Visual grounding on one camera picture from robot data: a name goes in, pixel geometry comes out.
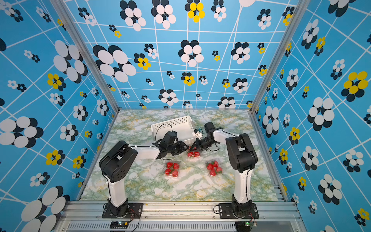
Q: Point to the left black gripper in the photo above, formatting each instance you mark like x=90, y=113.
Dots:
x=182, y=147

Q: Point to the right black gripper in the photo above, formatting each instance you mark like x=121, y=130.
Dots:
x=197, y=142

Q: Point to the white perforated plastic basket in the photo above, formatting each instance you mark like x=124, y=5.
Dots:
x=184, y=126

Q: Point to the clear plastic clamshell container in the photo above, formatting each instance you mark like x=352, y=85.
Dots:
x=172, y=169

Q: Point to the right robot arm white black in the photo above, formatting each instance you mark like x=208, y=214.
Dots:
x=242, y=158

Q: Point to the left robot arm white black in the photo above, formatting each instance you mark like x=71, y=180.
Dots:
x=116, y=164

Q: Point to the circuit board right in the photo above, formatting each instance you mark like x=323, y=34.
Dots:
x=244, y=226

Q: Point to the green circuit board left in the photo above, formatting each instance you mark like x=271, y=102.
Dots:
x=119, y=225

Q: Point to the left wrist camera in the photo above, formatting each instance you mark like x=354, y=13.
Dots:
x=170, y=137

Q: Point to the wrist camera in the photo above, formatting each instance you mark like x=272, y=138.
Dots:
x=200, y=133
x=170, y=137

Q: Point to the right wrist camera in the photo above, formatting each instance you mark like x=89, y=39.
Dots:
x=200, y=133

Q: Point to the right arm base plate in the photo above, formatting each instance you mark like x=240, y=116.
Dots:
x=238, y=211

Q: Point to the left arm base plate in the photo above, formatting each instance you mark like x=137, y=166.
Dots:
x=127, y=210

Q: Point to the aluminium front frame rail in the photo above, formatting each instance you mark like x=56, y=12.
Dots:
x=170, y=216

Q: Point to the right aluminium corner post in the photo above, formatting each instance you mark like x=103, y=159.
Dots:
x=286, y=39

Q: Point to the aluminium corner post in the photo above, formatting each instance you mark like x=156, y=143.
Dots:
x=77, y=38
x=286, y=39

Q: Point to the left aluminium corner post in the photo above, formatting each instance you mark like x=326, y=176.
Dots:
x=77, y=38

